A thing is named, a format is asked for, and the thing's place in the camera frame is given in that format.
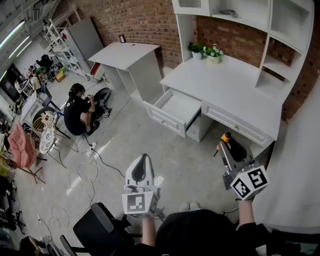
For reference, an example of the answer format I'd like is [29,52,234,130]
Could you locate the person's left forearm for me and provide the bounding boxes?
[141,216,159,248]

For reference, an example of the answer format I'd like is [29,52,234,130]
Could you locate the black office chair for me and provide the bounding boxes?
[59,202,144,256]

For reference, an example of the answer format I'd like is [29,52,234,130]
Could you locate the black scooter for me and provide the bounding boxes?
[84,86,113,136]

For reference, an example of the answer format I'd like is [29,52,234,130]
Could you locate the flowering plant in cream pot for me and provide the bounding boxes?
[203,44,224,65]

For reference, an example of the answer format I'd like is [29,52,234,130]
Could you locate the white low table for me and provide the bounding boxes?
[20,91,46,126]

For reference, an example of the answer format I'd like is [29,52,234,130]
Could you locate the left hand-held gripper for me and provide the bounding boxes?
[121,153,161,218]

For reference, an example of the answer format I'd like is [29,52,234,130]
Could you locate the thin white looped cable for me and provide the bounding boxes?
[36,205,71,229]

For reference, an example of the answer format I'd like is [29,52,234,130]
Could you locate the white drawer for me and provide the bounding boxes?
[201,100,275,149]
[143,87,202,139]

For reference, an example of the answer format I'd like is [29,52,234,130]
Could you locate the gold wire chair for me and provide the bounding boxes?
[30,115,79,169]

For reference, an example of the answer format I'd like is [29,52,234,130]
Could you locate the box with orange inside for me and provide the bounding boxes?
[89,62,106,82]

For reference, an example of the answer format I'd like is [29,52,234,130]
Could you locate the white power strip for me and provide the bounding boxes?
[85,141,99,159]

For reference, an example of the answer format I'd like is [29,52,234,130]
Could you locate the grey cloth on shelf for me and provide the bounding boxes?
[218,9,239,19]

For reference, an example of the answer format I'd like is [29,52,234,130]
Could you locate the white desk with hutch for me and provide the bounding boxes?
[142,0,315,173]

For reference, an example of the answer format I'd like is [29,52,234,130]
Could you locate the fluorescent ceiling light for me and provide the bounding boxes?
[0,19,26,50]
[8,35,31,60]

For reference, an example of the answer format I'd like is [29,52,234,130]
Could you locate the patterned round seat cushion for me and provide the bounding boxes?
[39,124,57,155]

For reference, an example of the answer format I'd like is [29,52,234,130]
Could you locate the white cabinet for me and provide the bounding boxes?
[88,41,165,104]

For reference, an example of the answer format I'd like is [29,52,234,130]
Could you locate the blue chair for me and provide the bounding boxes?
[40,83,61,111]

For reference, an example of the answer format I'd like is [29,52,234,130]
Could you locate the person's black clothing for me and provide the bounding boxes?
[109,209,320,256]

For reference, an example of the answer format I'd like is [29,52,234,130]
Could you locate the white floor cable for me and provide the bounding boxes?
[66,156,99,201]

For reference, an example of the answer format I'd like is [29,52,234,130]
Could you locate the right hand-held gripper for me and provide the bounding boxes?
[216,136,270,201]

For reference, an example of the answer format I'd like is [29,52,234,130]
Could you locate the white closed drawer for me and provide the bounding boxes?
[201,100,275,149]

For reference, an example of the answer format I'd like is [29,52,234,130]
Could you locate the person's right forearm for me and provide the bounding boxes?
[235,198,256,231]

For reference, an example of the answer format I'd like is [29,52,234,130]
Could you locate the white shelf rack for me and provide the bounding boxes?
[44,18,91,81]

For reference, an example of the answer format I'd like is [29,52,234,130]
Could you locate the grey upright board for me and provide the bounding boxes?
[67,16,105,70]

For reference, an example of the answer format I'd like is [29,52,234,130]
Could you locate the person's light shoes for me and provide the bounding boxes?
[179,201,202,214]

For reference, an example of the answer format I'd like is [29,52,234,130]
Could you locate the pink cloth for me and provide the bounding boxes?
[7,120,38,170]

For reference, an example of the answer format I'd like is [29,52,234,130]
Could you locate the black floor cable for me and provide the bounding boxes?
[82,134,126,180]

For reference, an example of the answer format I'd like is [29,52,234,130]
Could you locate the orange handled screwdriver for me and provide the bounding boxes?
[213,131,232,158]

